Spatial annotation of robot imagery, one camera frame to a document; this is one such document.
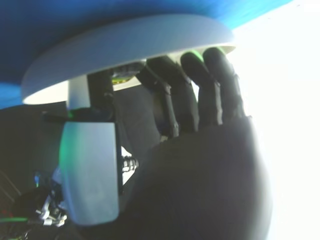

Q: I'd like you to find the green toy car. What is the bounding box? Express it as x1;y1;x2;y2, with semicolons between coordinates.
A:
111;63;146;86

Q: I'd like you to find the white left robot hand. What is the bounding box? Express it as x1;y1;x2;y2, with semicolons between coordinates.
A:
58;47;275;240

